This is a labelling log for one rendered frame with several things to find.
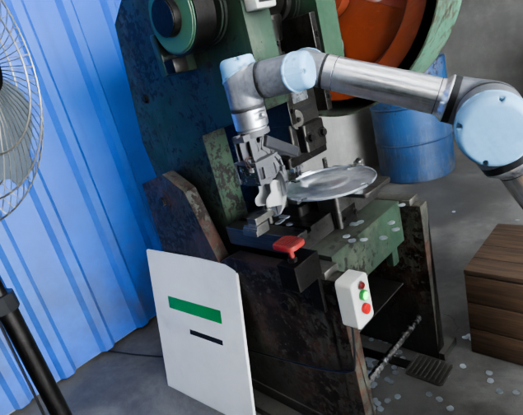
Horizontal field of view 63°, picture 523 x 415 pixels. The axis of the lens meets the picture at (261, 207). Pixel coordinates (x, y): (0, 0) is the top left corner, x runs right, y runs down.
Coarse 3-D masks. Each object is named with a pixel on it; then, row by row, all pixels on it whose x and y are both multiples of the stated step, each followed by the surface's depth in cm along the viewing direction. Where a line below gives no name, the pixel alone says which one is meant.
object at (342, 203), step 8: (376, 176) 127; (384, 176) 126; (376, 184) 121; (384, 184) 122; (360, 192) 118; (368, 192) 117; (328, 200) 129; (336, 200) 127; (344, 200) 130; (352, 200) 132; (320, 208) 132; (328, 208) 130; (336, 208) 128; (344, 208) 130; (352, 208) 133; (336, 216) 129; (344, 216) 130; (352, 216) 133; (336, 224) 130; (344, 224) 130
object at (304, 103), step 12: (300, 96) 126; (312, 96) 130; (300, 108) 127; (312, 108) 131; (300, 120) 124; (312, 120) 129; (276, 132) 128; (288, 132) 125; (300, 132) 125; (312, 132) 127; (324, 132) 129; (300, 144) 127; (312, 144) 127; (324, 144) 131
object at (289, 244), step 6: (282, 240) 106; (288, 240) 105; (294, 240) 104; (300, 240) 103; (276, 246) 104; (282, 246) 103; (288, 246) 102; (294, 246) 102; (300, 246) 103; (288, 252) 102
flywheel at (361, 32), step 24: (336, 0) 142; (360, 0) 140; (384, 0) 135; (408, 0) 127; (432, 0) 126; (360, 24) 143; (384, 24) 138; (408, 24) 129; (360, 48) 147; (384, 48) 141; (408, 48) 132; (336, 96) 157
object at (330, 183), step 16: (304, 176) 144; (320, 176) 140; (336, 176) 134; (352, 176) 132; (368, 176) 128; (288, 192) 133; (304, 192) 129; (320, 192) 126; (336, 192) 122; (352, 192) 119
